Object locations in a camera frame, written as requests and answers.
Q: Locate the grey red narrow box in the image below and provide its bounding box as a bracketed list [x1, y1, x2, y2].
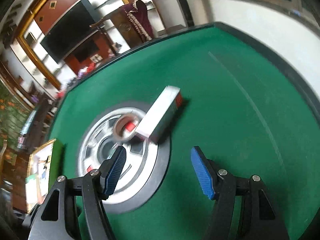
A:
[135, 86, 182, 144]

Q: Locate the gold rimmed white storage box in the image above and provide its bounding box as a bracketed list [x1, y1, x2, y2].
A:
[25, 138, 63, 213]

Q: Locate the round mahjong table control panel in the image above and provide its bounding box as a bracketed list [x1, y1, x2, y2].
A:
[76, 101, 170, 214]

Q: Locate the red brown tv cabinet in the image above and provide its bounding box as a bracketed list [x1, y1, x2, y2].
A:
[64, 32, 112, 74]

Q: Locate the black flat screen television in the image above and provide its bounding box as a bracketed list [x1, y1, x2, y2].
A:
[41, 0, 99, 63]

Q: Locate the wooden chair with red cloth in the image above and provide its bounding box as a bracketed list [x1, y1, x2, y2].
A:
[90, 0, 155, 49]

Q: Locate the floral wall mural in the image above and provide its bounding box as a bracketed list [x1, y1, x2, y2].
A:
[0, 81, 31, 152]

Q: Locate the wooden wall shelving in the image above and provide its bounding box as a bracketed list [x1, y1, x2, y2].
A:
[0, 0, 141, 98]

